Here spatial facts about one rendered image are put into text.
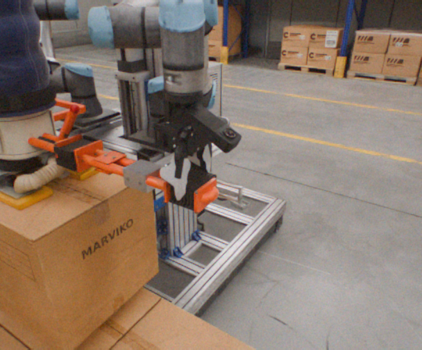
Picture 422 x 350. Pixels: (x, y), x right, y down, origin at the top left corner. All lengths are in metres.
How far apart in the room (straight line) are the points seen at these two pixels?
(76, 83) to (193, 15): 1.20
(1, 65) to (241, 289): 1.71
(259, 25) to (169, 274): 8.54
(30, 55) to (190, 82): 0.52
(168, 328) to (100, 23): 0.98
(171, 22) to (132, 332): 1.02
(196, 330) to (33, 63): 0.95
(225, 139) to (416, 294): 2.01
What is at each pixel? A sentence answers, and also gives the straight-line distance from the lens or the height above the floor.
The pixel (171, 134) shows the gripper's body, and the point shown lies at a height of 1.33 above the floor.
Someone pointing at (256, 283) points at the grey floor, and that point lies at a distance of 2.28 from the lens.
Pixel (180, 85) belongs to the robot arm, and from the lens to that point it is 0.65.
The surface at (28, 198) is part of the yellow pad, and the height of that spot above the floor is 1.09.
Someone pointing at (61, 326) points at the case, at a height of 0.79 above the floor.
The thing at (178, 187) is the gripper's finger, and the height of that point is 1.23.
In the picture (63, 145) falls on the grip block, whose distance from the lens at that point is 0.99.
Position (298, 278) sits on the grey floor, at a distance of 2.35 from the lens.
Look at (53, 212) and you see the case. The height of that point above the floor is 1.07.
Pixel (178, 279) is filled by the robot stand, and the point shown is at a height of 0.21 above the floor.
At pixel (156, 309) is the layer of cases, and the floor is 0.54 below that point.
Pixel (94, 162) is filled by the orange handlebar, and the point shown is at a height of 1.21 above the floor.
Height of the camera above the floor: 1.57
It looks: 28 degrees down
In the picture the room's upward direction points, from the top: straight up
